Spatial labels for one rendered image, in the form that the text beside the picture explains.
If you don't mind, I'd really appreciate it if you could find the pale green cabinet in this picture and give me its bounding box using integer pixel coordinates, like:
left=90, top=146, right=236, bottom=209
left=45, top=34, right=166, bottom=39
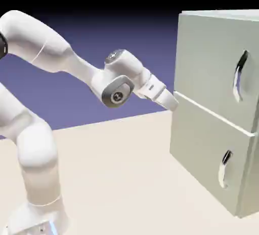
left=169, top=9, right=259, bottom=219

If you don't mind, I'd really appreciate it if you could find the large pale green cabinet door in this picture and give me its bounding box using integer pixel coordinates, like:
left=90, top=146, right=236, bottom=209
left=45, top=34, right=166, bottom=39
left=173, top=11, right=259, bottom=134

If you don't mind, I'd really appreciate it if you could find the long curved metal handle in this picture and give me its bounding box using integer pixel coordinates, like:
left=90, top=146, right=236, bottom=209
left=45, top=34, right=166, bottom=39
left=232, top=50, right=249, bottom=103

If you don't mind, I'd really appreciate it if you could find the short curved metal handle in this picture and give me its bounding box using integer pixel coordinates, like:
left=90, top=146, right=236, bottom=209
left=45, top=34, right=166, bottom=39
left=218, top=149, right=233, bottom=189

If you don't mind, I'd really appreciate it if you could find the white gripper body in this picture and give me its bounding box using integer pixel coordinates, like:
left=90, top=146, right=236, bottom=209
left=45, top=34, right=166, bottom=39
left=155, top=88, right=180, bottom=111

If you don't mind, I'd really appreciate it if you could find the small pale green cabinet door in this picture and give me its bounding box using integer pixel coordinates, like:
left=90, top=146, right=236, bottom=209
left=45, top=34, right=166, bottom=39
left=169, top=93, right=255, bottom=218

